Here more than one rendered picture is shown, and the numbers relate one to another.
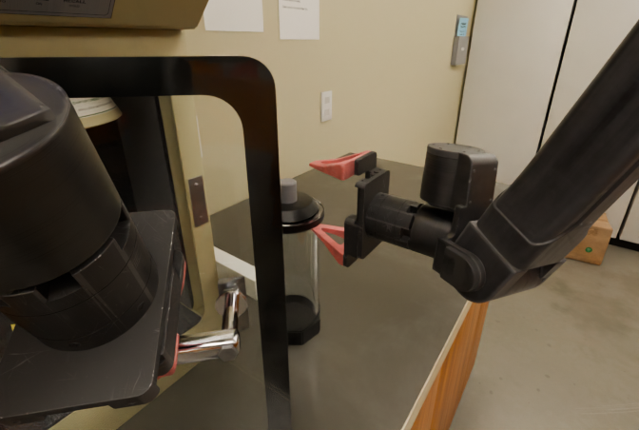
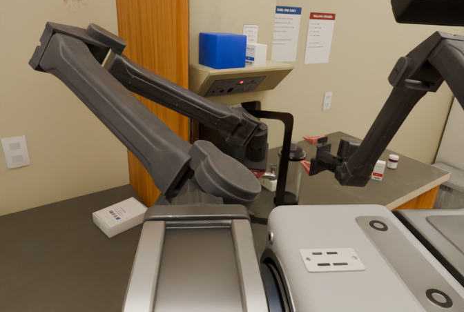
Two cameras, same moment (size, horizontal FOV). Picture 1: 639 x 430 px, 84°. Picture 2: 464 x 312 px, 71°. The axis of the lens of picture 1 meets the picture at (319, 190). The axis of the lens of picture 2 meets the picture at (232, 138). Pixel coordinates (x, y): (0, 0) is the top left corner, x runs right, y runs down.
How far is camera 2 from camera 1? 0.74 m
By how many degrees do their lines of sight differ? 17
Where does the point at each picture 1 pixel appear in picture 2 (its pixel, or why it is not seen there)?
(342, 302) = (310, 200)
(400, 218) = (329, 159)
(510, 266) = (349, 174)
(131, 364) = (262, 165)
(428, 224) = (337, 163)
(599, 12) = not seen: outside the picture
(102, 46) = (247, 95)
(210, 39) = not seen: hidden behind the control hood
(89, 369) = (256, 164)
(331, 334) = not seen: hidden behind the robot
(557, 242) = (361, 168)
